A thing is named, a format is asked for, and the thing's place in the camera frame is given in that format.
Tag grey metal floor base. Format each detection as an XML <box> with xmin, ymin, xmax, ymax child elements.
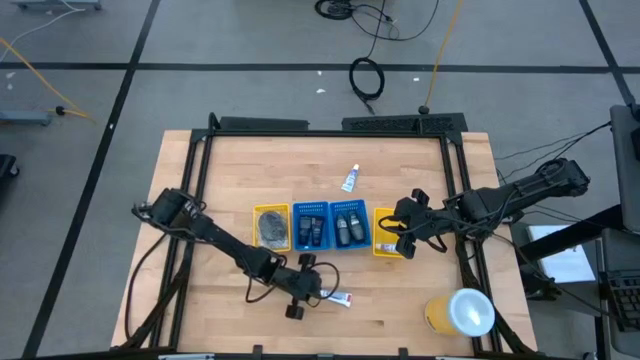
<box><xmin>0</xmin><ymin>110</ymin><xmax>51</xmax><ymax>127</ymax></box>
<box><xmin>14</xmin><ymin>0</ymin><xmax>104</xmax><ymax>12</ymax></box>

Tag black flat control box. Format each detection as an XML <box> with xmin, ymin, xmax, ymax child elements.
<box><xmin>218</xmin><ymin>115</ymin><xmax>310</xmax><ymax>132</ymax></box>

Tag yellow hanging cable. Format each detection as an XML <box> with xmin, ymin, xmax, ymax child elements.
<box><xmin>418</xmin><ymin>0</ymin><xmax>464</xmax><ymax>116</ymax></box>

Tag yellow cup with white lid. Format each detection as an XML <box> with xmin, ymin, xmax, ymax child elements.
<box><xmin>424</xmin><ymin>288</ymin><xmax>496</xmax><ymax>338</ymax></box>

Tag black perforated control box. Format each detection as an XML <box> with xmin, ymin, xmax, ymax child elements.
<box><xmin>342</xmin><ymin>113</ymin><xmax>469</xmax><ymax>134</ymax></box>

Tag blue plastic basket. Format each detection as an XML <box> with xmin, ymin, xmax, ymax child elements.
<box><xmin>328</xmin><ymin>199</ymin><xmax>373</xmax><ymax>251</ymax></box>
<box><xmin>292</xmin><ymin>200</ymin><xmax>332</xmax><ymax>252</ymax></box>

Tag clear bag with black item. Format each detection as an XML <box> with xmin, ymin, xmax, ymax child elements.
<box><xmin>256</xmin><ymin>209</ymin><xmax>290</xmax><ymax>249</ymax></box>

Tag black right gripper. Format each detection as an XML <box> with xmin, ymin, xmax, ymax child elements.
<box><xmin>394</xmin><ymin>188</ymin><xmax>444</xmax><ymax>260</ymax></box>

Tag black looped floor cable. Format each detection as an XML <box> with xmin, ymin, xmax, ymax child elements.
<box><xmin>348</xmin><ymin>56</ymin><xmax>387</xmax><ymax>116</ymax></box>

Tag yellow plastic basket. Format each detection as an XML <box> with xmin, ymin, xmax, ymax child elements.
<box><xmin>372</xmin><ymin>206</ymin><xmax>407</xmax><ymax>259</ymax></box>
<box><xmin>252</xmin><ymin>202</ymin><xmax>293</xmax><ymax>253</ymax></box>

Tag grey workstation cart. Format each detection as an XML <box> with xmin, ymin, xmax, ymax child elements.
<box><xmin>597</xmin><ymin>103</ymin><xmax>640</xmax><ymax>359</ymax></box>

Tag black coiled floor cable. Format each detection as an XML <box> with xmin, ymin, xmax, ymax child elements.
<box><xmin>314</xmin><ymin>0</ymin><xmax>442</xmax><ymax>43</ymax></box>

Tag black keyboard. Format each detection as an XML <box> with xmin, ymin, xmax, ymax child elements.
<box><xmin>604</xmin><ymin>272</ymin><xmax>640</xmax><ymax>334</ymax></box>

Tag black equipment base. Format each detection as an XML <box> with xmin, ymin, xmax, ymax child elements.
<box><xmin>0</xmin><ymin>153</ymin><xmax>20</xmax><ymax>182</ymax></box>

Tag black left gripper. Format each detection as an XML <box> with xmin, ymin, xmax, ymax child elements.
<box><xmin>272</xmin><ymin>252</ymin><xmax>324</xmax><ymax>321</ymax></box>

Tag white paper sheet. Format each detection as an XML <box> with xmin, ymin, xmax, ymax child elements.
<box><xmin>527</xmin><ymin>224</ymin><xmax>597</xmax><ymax>285</ymax></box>

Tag black metal table frame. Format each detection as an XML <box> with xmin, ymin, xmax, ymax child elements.
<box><xmin>119</xmin><ymin>112</ymin><xmax>539</xmax><ymax>360</ymax></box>

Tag yellow floor cable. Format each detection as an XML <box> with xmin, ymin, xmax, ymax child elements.
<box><xmin>0</xmin><ymin>37</ymin><xmax>96</xmax><ymax>122</ymax></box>

